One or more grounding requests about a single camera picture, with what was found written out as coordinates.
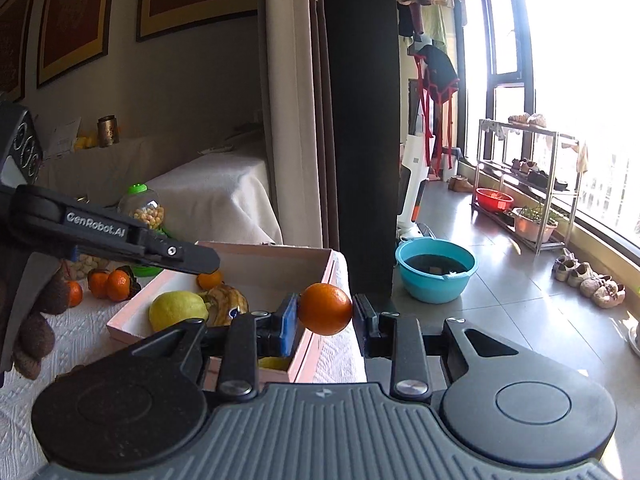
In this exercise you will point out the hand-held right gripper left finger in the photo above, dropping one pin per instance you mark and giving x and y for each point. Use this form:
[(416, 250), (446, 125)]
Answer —
[(289, 325)]

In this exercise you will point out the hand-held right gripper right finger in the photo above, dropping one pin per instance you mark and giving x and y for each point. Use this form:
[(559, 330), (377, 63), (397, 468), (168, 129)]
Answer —
[(362, 325)]

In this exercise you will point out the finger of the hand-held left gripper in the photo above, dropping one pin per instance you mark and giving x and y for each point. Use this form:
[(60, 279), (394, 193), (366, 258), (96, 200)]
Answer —
[(190, 257)]

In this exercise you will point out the orange tangerine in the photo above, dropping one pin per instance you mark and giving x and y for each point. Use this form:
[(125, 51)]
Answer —
[(210, 281), (325, 310), (122, 285), (98, 284), (75, 294)]

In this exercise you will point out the yellow lemon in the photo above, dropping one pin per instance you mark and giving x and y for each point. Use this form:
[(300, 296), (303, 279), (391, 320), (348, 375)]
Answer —
[(272, 363)]

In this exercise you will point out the green pear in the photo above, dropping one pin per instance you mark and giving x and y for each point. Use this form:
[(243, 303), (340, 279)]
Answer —
[(175, 310)]

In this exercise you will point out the pink cardboard box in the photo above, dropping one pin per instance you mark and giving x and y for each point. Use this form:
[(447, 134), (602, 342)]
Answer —
[(280, 270)]

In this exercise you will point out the brown spotted banana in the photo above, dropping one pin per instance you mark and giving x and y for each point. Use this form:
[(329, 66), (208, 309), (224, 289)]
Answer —
[(227, 302)]

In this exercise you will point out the person's left hand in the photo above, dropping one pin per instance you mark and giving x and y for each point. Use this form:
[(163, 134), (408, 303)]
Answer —
[(42, 335)]

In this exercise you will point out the green candy dispenser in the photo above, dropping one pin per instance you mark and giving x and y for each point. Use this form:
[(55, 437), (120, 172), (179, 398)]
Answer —
[(142, 210)]

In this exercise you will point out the bag of pale round snacks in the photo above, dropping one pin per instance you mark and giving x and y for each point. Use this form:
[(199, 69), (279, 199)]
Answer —
[(87, 266)]

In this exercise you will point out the blue plastic basin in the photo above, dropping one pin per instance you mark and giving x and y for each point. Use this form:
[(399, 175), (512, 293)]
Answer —
[(435, 280)]

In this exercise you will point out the white paper sheet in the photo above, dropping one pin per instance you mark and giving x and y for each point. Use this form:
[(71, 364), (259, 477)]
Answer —
[(65, 137)]

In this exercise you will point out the brown tin can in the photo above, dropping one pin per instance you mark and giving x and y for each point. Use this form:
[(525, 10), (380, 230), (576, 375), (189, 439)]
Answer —
[(108, 131)]

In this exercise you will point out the white upright vacuum cleaner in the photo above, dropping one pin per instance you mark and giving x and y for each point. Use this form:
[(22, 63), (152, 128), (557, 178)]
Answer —
[(412, 175)]

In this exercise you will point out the beige curtain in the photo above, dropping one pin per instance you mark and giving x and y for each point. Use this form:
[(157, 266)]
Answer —
[(290, 110)]

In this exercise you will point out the red plastic basin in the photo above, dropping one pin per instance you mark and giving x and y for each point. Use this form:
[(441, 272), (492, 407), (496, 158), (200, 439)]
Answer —
[(495, 201)]

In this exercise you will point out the pink pot with plants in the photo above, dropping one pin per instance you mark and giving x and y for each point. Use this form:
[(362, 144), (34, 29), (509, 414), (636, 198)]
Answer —
[(535, 227)]

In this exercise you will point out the beige floor shoe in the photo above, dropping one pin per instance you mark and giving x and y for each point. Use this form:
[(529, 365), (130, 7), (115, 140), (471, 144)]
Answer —
[(595, 287), (562, 267), (610, 296), (582, 275)]

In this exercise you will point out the beige shoe on rack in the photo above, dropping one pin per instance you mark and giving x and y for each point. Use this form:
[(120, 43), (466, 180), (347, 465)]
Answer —
[(519, 120), (537, 121)]

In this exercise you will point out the red black hanging garment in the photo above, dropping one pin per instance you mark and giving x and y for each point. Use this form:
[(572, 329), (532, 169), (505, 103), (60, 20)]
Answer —
[(440, 70)]

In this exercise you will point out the metal shelf rack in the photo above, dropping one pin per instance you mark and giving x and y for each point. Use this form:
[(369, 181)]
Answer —
[(550, 135)]

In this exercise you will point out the white cloth on rack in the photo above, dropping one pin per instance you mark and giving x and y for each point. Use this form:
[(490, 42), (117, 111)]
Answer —
[(581, 157)]

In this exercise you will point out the dark sliding door frame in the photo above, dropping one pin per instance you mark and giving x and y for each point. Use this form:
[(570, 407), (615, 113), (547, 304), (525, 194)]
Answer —
[(360, 110)]

